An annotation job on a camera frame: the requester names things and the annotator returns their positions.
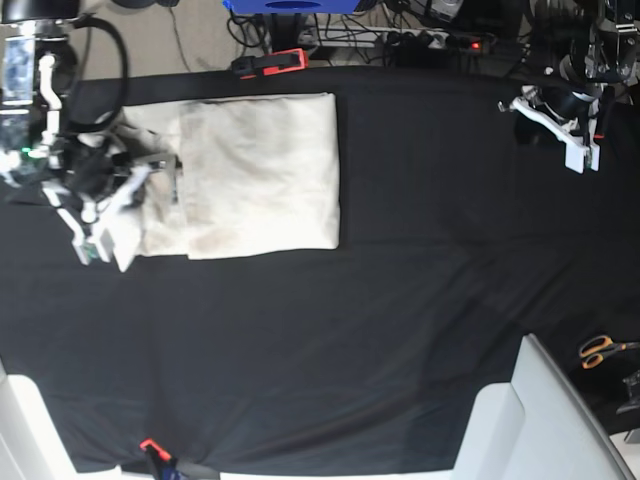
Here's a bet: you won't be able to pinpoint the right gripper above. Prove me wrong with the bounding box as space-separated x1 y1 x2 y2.
49 137 179 215

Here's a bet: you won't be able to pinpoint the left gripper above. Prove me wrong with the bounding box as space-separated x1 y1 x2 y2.
522 85 600 130

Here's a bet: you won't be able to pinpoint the white T-shirt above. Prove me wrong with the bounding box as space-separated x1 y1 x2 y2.
109 93 340 270

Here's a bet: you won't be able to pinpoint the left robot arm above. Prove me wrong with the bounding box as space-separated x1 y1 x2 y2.
523 1 639 140

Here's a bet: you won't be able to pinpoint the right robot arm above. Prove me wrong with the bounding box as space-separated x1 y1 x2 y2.
1 1 136 223

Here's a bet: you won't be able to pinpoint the black table cloth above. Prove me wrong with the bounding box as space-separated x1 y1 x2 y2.
1 67 639 475

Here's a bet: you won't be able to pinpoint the orange black clamp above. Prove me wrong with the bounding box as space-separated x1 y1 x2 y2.
230 48 309 79

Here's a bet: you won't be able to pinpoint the blue box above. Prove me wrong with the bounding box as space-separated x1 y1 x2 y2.
222 0 359 15

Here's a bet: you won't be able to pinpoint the orange clamp bottom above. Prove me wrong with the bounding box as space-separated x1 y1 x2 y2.
139 438 175 480

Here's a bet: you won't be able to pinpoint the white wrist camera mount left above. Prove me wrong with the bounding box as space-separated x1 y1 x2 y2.
498 96 601 174

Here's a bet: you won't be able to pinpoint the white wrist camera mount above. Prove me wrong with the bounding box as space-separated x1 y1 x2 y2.
498 96 601 174
42 165 151 273

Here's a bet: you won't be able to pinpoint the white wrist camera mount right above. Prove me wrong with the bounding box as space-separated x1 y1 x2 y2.
42 165 151 273

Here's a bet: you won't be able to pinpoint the orange handled scissors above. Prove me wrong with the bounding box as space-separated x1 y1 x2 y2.
578 335 639 370

